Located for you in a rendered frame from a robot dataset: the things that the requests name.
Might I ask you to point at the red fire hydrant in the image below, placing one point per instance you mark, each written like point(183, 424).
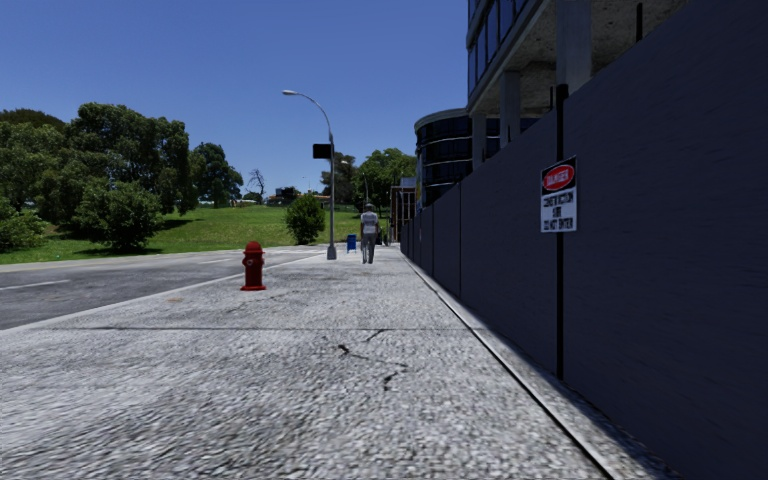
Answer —
point(254, 267)

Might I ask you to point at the person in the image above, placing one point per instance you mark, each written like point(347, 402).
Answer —
point(369, 234)

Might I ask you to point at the blue letter box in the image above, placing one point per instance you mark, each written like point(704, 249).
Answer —
point(351, 242)

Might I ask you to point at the trees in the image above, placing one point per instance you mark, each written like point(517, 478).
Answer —
point(378, 174)
point(102, 174)

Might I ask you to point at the bare tree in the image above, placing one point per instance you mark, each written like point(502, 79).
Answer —
point(257, 182)

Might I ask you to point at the dark blue hoarding fence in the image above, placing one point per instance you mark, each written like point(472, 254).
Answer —
point(630, 240)

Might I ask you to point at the round green bush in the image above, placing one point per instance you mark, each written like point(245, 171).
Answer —
point(305, 219)

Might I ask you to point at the round glass building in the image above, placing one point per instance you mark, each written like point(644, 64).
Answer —
point(444, 156)

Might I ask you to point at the red brick building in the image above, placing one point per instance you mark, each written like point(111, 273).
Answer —
point(402, 207)

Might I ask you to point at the white and red warning sign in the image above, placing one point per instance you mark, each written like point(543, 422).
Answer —
point(558, 195)

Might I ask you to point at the pale concrete building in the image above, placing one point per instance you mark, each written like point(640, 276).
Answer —
point(528, 48)

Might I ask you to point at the grey street lamp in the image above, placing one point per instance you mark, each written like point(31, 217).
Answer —
point(331, 198)

